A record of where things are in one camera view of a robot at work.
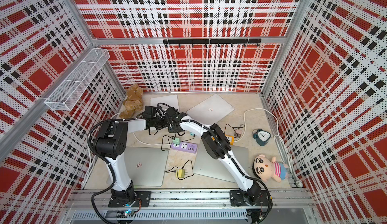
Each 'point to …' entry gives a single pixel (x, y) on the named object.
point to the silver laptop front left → (146, 165)
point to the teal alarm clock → (262, 137)
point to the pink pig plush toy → (267, 170)
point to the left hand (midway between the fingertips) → (174, 122)
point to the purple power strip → (185, 147)
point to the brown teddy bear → (133, 102)
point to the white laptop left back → (171, 100)
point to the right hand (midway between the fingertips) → (176, 128)
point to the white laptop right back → (210, 111)
